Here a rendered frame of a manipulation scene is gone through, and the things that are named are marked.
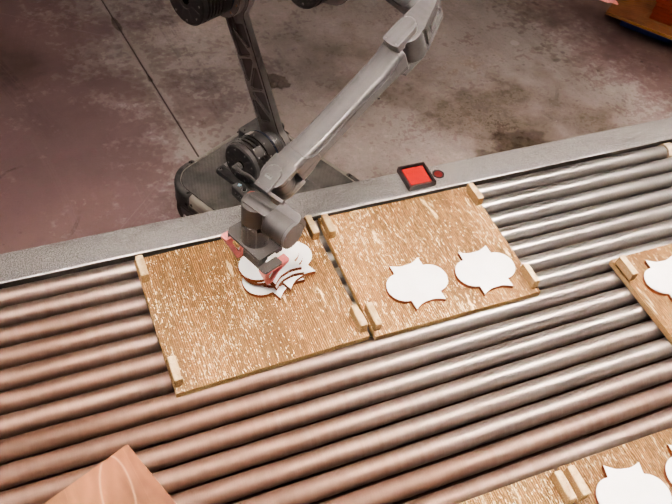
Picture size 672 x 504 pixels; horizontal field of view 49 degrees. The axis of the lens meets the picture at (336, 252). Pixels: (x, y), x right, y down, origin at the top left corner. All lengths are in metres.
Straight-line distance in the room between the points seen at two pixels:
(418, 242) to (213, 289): 0.49
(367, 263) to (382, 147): 1.76
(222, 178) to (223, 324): 1.34
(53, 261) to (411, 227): 0.81
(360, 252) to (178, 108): 1.98
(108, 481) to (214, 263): 0.57
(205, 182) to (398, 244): 1.24
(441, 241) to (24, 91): 2.42
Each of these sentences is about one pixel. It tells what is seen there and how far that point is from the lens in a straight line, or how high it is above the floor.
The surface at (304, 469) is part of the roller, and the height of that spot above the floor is 0.91.
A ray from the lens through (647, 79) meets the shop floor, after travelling 4.34.
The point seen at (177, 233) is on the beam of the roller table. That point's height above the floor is 0.92.
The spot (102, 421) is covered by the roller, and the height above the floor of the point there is 0.92.
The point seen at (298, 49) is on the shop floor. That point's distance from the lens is 3.91.
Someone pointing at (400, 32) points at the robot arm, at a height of 1.42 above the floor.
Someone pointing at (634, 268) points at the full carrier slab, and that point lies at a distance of 1.83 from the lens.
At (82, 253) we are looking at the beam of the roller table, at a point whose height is 0.91.
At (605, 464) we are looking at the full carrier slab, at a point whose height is 0.94.
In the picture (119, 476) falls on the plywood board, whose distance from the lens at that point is 1.29.
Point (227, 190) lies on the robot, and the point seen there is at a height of 0.24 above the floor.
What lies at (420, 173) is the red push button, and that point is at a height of 0.93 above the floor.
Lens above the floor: 2.21
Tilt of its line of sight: 49 degrees down
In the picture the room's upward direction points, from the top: 9 degrees clockwise
